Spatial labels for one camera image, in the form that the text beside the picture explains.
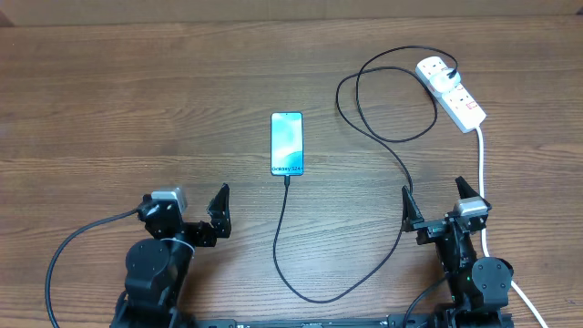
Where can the white power strip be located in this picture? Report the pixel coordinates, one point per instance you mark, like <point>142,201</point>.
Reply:
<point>461,107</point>

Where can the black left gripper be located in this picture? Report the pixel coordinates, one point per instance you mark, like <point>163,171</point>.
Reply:
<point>205,237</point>

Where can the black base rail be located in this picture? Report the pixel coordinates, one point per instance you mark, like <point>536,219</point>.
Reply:
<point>390,321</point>

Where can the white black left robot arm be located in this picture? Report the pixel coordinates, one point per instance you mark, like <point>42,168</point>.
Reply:
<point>157,267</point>

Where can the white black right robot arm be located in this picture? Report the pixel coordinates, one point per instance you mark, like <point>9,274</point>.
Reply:
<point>478,286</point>

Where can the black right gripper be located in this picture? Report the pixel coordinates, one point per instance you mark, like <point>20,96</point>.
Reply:
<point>429,229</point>

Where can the white charger adapter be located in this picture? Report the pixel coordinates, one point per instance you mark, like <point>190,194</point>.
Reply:
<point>445,80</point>

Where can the blue smartphone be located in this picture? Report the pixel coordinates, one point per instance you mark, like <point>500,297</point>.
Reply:
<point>287,156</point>

